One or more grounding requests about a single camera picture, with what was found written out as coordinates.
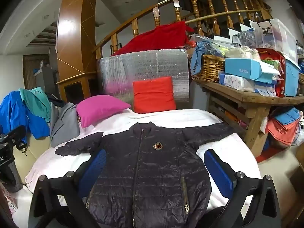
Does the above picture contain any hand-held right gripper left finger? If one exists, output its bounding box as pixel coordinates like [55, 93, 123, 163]
[31, 148, 106, 228]

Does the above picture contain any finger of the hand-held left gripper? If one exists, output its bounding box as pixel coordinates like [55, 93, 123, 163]
[6, 125, 27, 148]

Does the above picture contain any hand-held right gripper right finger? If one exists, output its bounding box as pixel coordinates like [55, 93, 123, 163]
[204, 149, 285, 228]

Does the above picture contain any dark quilted jacket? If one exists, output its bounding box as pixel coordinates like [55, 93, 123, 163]
[55, 122, 235, 228]

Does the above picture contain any blue jacket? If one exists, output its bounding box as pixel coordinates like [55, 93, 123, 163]
[0, 91, 50, 140]

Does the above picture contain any cream sofa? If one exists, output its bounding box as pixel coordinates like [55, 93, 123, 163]
[13, 133, 51, 183]

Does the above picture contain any pink floral box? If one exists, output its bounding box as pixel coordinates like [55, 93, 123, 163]
[0, 183, 18, 219]

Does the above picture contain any teal garment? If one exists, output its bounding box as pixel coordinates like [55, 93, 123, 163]
[19, 88, 54, 124]

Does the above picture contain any grey garment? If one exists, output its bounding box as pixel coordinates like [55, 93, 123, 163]
[49, 103, 80, 148]

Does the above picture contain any white blanket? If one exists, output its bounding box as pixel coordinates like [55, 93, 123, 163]
[25, 108, 262, 219]

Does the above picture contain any pink pillow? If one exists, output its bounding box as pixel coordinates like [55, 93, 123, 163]
[76, 95, 132, 129]

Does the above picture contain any grey cabinet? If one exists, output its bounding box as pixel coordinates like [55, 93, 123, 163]
[33, 62, 59, 93]

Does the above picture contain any brown lattice screen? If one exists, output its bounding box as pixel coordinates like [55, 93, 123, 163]
[22, 54, 49, 91]

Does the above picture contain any stack of coral folded cloths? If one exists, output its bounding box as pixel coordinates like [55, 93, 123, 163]
[266, 117, 301, 146]

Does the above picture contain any wooden table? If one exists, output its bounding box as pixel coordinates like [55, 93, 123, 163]
[195, 76, 304, 157]

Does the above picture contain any stack of blue folded cloths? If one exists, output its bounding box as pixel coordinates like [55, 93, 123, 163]
[273, 107, 301, 125]

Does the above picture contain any patterned white tissue pack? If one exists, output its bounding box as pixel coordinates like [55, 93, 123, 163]
[218, 72, 256, 93]

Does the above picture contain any red pillow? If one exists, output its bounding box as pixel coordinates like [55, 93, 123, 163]
[132, 76, 177, 114]

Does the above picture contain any wicker basket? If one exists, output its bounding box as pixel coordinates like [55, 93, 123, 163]
[191, 55, 226, 83]

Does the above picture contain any light blue shoebox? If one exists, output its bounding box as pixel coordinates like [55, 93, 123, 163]
[224, 58, 281, 85]

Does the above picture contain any curved wooden pillar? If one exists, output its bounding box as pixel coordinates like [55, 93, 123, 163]
[56, 0, 99, 105]

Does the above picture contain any silver foil insulation panel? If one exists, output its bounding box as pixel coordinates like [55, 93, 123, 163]
[96, 48, 190, 111]

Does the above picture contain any blue storage bin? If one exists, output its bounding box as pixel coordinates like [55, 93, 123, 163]
[284, 57, 301, 97]

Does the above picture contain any blue cloth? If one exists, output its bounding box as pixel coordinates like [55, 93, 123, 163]
[191, 40, 225, 75]

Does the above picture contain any bag of cream fabric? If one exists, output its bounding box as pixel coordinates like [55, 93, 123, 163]
[224, 45, 260, 61]

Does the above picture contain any red printed bag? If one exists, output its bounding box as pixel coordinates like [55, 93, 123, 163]
[258, 49, 287, 98]

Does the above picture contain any dark speckled plastic bag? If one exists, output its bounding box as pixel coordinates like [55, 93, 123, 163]
[233, 31, 257, 49]

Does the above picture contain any clear plastic storage box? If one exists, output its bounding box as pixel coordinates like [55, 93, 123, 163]
[252, 18, 298, 63]

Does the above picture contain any red cloth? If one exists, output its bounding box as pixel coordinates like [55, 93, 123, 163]
[112, 21, 194, 56]

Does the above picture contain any wooden stair railing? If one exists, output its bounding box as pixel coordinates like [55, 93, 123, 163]
[91, 0, 273, 60]

